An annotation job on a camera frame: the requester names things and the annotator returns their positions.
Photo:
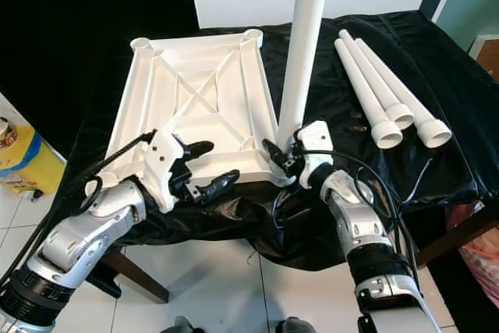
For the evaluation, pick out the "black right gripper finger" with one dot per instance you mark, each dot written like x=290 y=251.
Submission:
x=273 y=154

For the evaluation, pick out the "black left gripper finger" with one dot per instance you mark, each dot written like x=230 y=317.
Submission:
x=198 y=149
x=219 y=188

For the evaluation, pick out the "white plastic children table top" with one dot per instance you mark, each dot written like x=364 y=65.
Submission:
x=214 y=76

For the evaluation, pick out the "white plastic table leg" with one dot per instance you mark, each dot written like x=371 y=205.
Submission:
x=308 y=44
x=398 y=87
x=365 y=91
x=372 y=76

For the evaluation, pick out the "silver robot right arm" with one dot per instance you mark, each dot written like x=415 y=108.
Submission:
x=351 y=224

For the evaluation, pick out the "black shiny table cloth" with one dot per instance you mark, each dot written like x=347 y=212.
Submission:
x=288 y=239

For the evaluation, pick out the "grey robot right leg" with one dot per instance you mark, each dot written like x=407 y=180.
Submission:
x=295 y=325

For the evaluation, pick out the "black door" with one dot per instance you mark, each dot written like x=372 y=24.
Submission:
x=78 y=37

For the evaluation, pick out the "yellow cardboard box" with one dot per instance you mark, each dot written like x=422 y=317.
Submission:
x=19 y=161

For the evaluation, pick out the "pink patterned bag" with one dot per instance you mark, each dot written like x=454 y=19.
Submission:
x=482 y=271

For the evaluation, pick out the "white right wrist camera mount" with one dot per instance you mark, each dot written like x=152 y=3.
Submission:
x=316 y=142

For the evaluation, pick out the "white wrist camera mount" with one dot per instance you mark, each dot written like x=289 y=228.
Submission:
x=316 y=142
x=162 y=163

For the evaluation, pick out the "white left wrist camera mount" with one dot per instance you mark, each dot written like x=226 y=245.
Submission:
x=162 y=163

